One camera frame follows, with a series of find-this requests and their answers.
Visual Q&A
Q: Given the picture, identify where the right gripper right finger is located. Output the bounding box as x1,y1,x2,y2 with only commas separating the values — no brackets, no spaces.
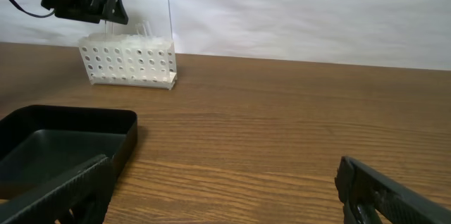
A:
334,156,451,224

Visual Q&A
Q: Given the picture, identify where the white test tube rack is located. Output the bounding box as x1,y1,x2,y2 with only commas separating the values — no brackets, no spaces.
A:
78,32,178,90

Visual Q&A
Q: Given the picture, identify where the black cable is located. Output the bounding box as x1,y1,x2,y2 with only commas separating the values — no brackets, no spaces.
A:
0,0,56,19

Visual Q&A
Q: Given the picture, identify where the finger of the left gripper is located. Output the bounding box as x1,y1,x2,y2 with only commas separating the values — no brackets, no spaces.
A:
101,0,130,26

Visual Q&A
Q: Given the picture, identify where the black tray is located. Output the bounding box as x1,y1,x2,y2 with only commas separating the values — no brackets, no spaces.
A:
0,104,138,200

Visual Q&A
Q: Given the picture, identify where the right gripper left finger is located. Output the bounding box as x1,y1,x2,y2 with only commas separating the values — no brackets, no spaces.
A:
0,154,116,224

